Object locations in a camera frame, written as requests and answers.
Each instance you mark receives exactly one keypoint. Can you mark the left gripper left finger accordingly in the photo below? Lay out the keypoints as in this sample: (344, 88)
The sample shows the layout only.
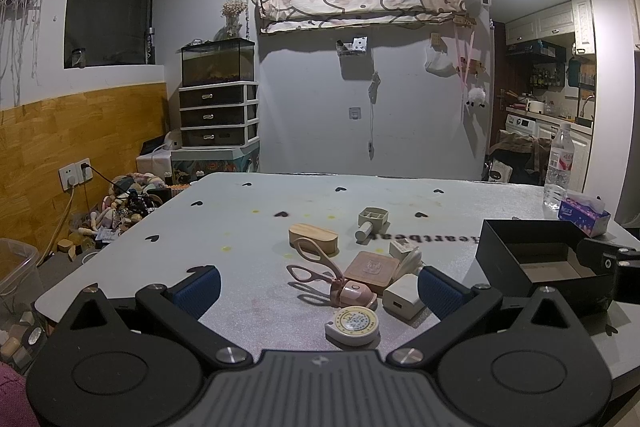
(174, 313)

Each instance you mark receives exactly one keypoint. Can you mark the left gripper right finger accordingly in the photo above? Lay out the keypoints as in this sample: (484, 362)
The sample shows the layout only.
(462, 313)

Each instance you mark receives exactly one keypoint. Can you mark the white charger cube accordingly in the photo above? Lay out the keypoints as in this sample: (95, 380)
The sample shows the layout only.
(402, 298)

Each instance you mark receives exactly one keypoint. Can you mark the black cardboard box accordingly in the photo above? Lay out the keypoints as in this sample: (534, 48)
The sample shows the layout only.
(519, 256)

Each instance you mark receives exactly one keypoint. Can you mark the round white tape measure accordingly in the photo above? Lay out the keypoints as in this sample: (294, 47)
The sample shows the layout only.
(353, 326)

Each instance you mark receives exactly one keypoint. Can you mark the oval wooden box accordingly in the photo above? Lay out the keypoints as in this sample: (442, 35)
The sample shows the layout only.
(326, 239)

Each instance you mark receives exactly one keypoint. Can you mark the purple tissue pack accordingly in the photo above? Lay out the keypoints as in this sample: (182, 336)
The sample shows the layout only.
(586, 212)

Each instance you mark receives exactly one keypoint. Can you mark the clear water bottle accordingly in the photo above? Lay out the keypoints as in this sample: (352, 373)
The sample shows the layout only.
(560, 165)

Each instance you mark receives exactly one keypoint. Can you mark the clear plastic bin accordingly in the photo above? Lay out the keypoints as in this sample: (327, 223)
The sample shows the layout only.
(20, 288)

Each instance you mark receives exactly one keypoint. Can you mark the brown jacket on chair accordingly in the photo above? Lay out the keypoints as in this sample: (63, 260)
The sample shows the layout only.
(518, 159)

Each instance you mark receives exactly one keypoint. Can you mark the white drawer cabinet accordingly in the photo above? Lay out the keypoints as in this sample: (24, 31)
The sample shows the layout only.
(219, 114)

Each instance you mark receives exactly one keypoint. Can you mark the white plush sheep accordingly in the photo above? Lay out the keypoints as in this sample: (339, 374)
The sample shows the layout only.
(476, 97)

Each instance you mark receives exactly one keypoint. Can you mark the glass fish tank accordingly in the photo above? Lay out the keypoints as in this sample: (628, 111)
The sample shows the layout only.
(208, 62)

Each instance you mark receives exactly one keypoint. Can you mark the dried flower vase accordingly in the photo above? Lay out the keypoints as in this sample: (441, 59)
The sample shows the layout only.
(231, 12)

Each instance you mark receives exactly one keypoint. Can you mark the beige handled holder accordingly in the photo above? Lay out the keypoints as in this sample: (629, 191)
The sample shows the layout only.
(371, 220)

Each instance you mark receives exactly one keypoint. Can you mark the white wall socket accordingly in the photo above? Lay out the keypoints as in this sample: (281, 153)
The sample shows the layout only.
(80, 172)

